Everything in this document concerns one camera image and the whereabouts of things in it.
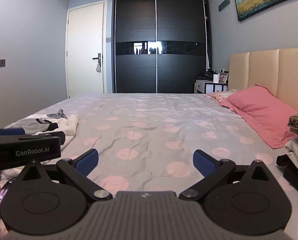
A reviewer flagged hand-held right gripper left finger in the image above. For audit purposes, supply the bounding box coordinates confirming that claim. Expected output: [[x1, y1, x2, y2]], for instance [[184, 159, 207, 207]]
[[21, 149, 113, 201]]

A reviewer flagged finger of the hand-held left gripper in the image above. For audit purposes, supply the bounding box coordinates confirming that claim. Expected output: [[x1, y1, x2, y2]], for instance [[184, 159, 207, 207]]
[[19, 131, 66, 146], [0, 127, 26, 137]]

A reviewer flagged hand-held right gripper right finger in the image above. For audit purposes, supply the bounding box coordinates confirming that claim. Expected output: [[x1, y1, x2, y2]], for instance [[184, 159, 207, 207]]
[[179, 149, 274, 201]]

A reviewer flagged grey shirt with black sleeves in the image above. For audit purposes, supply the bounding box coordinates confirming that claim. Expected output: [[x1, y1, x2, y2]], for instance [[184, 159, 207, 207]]
[[14, 117, 61, 136]]

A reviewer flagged white crumpled garment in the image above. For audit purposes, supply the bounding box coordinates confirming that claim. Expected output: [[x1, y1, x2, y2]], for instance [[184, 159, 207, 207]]
[[0, 114, 79, 180]]

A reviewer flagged grey striped cloth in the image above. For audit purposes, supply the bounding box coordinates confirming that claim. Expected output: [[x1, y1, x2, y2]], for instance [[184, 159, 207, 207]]
[[47, 109, 68, 120]]

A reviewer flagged pink patterned pillow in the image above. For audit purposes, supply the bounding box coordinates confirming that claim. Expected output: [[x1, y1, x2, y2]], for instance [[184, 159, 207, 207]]
[[204, 89, 237, 105]]

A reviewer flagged pink polka dot bedsheet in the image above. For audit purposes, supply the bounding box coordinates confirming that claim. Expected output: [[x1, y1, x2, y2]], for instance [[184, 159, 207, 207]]
[[0, 92, 298, 230]]

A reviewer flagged white nightstand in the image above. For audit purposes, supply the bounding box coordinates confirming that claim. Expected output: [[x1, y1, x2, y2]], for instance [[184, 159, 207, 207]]
[[195, 79, 228, 94]]

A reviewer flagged pink folded cloth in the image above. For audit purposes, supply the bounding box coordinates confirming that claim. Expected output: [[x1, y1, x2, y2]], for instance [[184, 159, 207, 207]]
[[223, 85, 298, 149]]

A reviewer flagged folded black garment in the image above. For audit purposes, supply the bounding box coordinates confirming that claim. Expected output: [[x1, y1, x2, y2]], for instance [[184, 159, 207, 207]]
[[276, 154, 298, 198]]

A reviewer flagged black bag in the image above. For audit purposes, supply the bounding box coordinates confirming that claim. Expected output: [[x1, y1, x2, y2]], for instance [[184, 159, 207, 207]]
[[198, 70, 217, 81]]

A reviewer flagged white door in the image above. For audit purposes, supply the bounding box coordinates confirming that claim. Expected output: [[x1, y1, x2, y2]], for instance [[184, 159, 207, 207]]
[[66, 0, 108, 98]]

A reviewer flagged black sliding door wardrobe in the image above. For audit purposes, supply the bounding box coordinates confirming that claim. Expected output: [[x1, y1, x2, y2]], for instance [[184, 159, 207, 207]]
[[112, 0, 212, 94]]

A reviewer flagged beige padded headboard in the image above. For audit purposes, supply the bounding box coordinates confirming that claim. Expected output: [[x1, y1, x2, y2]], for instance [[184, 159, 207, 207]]
[[228, 48, 298, 113]]

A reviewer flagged dark wall lamp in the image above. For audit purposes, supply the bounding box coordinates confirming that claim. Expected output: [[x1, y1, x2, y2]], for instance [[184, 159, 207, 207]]
[[218, 0, 230, 12]]

